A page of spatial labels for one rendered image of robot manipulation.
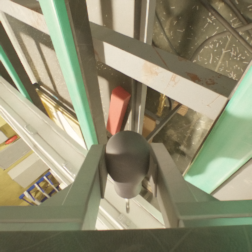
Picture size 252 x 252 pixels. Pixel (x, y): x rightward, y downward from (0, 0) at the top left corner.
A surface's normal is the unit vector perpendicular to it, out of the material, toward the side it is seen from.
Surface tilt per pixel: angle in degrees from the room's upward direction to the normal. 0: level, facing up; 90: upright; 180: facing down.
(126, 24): 0
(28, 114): 90
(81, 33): 90
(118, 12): 0
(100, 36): 90
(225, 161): 0
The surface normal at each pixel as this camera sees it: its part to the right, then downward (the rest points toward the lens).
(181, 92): -0.65, 0.60
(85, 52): 0.75, 0.51
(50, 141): -0.01, -0.62
